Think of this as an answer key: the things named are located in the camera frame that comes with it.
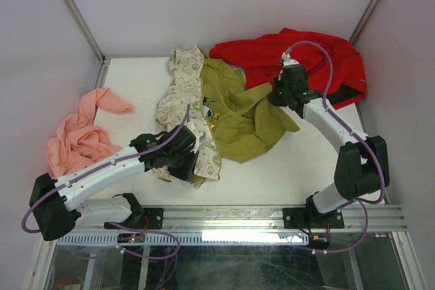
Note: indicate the white slotted cable duct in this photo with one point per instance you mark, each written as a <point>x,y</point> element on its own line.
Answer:
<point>205,237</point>

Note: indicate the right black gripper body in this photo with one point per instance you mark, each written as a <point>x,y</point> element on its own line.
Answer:
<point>279,92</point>

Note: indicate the red garment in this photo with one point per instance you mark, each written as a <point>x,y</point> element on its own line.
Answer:
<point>259,58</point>

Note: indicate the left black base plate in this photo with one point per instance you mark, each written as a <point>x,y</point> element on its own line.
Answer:
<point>147,218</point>

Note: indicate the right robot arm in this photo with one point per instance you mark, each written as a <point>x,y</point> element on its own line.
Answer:
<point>362,164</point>

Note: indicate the cream green patterned jacket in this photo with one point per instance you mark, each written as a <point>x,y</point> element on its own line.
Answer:
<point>231,121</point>

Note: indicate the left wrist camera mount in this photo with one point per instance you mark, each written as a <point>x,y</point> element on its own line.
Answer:
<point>199,135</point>

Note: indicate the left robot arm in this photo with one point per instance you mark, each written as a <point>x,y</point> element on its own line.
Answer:
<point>63,203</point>

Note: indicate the right aluminium corner post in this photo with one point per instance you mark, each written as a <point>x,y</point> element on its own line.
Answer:
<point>363,21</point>

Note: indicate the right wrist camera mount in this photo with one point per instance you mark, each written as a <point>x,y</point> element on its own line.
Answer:
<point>287,62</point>

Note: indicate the aluminium front rail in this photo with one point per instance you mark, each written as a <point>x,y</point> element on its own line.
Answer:
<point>221,218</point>

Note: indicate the pink garment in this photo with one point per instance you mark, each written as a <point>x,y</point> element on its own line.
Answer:
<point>78,142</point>

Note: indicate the left aluminium corner post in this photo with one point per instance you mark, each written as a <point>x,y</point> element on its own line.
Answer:
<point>78,18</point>

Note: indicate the aluminium corner post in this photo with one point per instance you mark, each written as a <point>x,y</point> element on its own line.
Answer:
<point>78,18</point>
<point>363,21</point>

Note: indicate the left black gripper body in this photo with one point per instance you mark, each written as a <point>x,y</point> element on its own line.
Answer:
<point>181,164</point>

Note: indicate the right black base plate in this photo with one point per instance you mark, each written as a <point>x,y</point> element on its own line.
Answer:
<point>301,218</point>

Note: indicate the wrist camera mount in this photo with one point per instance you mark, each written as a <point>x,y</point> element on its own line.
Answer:
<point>199,135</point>
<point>287,62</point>

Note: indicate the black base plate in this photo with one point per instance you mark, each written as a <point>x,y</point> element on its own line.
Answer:
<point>301,218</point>
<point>147,218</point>

